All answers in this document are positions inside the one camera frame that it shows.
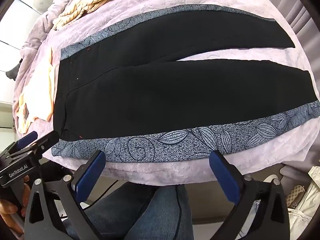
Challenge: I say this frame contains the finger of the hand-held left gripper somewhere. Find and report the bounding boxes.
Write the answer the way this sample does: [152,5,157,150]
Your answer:
[14,131,38,151]
[32,131,60,153]

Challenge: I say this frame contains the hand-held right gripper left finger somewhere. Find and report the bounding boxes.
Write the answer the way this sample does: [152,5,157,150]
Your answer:
[24,151,107,240]

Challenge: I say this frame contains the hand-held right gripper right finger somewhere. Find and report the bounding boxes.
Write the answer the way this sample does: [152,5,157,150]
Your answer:
[209,151,291,240]

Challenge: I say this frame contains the black pants with floral stripe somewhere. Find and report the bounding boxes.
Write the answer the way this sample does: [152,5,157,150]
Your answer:
[51,4,320,162]

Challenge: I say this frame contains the person's left hand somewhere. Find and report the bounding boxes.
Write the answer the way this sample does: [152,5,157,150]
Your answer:
[0,175,32,236]

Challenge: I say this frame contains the plain cream garment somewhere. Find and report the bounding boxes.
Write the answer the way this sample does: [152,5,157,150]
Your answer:
[16,46,56,134]

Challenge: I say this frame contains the person's legs in blue jeans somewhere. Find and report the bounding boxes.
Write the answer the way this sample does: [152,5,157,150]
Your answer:
[64,182,195,240]

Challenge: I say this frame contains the small dark object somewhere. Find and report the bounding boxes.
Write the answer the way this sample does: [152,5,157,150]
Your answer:
[6,64,22,81]

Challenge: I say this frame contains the beige patterned bag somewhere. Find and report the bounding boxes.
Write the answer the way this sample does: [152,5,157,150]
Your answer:
[285,184,307,208]

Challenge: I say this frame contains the white plastic bag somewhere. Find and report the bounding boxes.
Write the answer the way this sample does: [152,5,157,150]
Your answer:
[287,166,320,233]

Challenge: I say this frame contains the cream striped garment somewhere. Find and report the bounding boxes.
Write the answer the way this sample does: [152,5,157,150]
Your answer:
[52,0,143,31]

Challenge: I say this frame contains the purple plush blanket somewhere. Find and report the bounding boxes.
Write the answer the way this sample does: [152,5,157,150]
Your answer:
[15,0,320,186]

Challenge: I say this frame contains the grey curtain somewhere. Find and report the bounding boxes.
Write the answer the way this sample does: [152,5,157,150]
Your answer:
[282,0,318,36]

